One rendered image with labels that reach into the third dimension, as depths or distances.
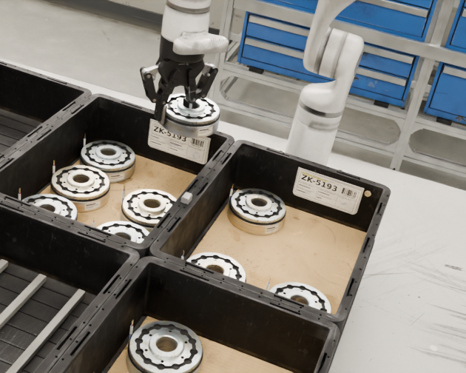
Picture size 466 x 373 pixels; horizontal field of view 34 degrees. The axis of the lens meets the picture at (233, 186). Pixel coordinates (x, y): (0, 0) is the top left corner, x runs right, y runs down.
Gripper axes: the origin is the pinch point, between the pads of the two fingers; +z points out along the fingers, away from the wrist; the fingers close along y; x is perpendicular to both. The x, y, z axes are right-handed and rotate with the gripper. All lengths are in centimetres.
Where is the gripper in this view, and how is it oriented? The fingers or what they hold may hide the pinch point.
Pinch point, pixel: (174, 112)
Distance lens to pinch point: 131.3
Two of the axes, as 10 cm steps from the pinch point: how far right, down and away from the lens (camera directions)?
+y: -8.8, 1.4, -4.6
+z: -1.6, 8.3, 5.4
